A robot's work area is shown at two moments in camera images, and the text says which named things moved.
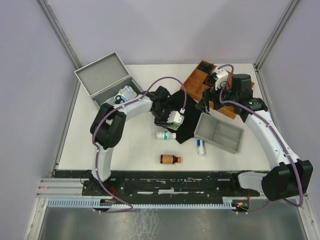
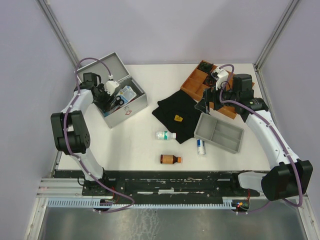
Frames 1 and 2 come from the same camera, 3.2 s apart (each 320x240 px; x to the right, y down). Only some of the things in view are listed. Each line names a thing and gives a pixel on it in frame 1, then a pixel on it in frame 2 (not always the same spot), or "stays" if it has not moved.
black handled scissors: (119, 99) stays
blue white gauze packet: (127, 94) stays
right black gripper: (210, 94) stays
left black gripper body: (161, 115) to (101, 101)
